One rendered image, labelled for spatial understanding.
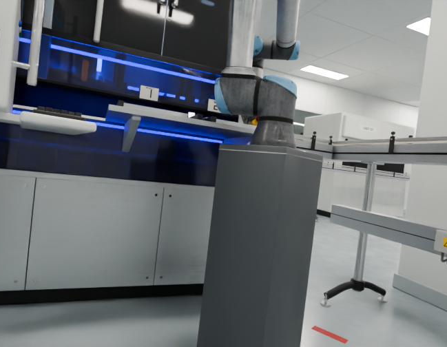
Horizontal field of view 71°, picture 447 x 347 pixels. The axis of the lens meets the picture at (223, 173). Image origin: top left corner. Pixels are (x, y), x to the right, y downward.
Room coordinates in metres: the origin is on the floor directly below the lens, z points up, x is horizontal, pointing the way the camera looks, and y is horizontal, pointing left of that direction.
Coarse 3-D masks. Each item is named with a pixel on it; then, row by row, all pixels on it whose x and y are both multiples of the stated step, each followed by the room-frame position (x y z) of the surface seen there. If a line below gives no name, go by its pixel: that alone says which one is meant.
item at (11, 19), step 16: (0, 0) 0.82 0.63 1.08; (16, 0) 0.84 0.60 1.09; (0, 16) 0.82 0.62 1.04; (16, 16) 0.85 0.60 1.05; (0, 32) 0.82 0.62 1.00; (16, 32) 0.92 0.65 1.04; (0, 48) 0.83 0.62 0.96; (16, 48) 1.03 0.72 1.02; (0, 64) 0.83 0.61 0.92; (0, 80) 0.83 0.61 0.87; (0, 96) 0.83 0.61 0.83
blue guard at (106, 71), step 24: (24, 48) 1.30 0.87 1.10; (48, 48) 1.33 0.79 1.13; (72, 48) 1.37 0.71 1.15; (96, 48) 1.40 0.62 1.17; (24, 72) 1.30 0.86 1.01; (48, 72) 1.34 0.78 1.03; (72, 72) 1.37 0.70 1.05; (96, 72) 1.41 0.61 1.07; (120, 72) 1.44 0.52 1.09; (144, 72) 1.48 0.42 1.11; (168, 72) 1.53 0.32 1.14; (192, 72) 1.57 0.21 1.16; (168, 96) 1.53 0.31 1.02; (192, 96) 1.57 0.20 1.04
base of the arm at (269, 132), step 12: (264, 120) 0.99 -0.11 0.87; (276, 120) 0.98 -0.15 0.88; (288, 120) 0.99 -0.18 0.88; (264, 132) 0.98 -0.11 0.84; (276, 132) 0.97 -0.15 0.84; (288, 132) 0.98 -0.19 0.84; (252, 144) 1.00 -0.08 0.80; (264, 144) 0.97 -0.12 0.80; (276, 144) 0.96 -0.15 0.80; (288, 144) 0.97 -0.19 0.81
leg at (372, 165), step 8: (368, 168) 1.83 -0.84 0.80; (376, 168) 1.83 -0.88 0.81; (368, 176) 1.83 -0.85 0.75; (368, 184) 1.82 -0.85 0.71; (368, 192) 1.82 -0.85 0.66; (368, 200) 1.82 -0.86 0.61; (368, 208) 1.82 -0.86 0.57; (360, 232) 1.83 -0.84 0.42; (360, 240) 1.83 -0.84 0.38; (360, 248) 1.82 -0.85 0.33; (360, 256) 1.82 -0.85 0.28; (360, 264) 1.82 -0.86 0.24; (360, 272) 1.82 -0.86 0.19; (360, 280) 1.82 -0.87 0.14
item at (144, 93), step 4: (144, 88) 1.48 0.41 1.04; (148, 88) 1.49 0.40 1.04; (152, 88) 1.50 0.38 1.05; (156, 88) 1.51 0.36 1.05; (140, 92) 1.48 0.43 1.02; (144, 92) 1.48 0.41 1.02; (148, 92) 1.49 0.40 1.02; (152, 92) 1.50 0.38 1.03; (156, 92) 1.51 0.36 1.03; (140, 96) 1.48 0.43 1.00; (144, 96) 1.49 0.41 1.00; (148, 96) 1.49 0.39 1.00; (152, 96) 1.50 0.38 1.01; (156, 96) 1.51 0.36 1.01; (152, 100) 1.50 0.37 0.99; (156, 100) 1.51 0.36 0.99
